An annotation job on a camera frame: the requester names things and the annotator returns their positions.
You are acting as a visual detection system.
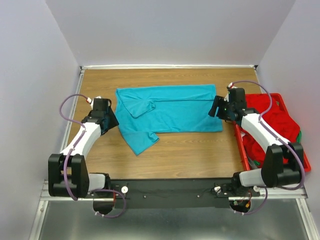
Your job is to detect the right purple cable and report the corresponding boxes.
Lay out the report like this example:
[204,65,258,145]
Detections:
[227,79,306,216]

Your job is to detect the red t shirt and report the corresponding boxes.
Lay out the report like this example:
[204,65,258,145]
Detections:
[240,94,301,168]

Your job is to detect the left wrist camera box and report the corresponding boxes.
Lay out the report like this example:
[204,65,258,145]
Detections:
[86,96,102,104]

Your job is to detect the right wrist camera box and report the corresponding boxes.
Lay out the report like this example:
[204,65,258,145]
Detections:
[226,82,237,90]

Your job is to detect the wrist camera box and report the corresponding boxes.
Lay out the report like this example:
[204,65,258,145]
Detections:
[226,82,237,90]
[86,96,102,104]

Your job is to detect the green t shirt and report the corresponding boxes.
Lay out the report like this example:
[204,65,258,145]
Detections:
[296,131,302,143]

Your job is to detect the teal t shirt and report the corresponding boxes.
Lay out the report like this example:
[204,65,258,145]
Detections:
[115,84,223,156]

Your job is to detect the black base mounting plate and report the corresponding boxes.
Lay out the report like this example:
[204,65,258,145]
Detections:
[92,176,261,215]

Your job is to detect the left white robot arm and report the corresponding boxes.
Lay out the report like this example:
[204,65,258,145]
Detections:
[48,96,119,201]

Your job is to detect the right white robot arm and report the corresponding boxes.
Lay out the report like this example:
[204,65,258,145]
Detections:
[208,87,306,196]

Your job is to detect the grey white garment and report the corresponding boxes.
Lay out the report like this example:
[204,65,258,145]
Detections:
[247,156,260,170]

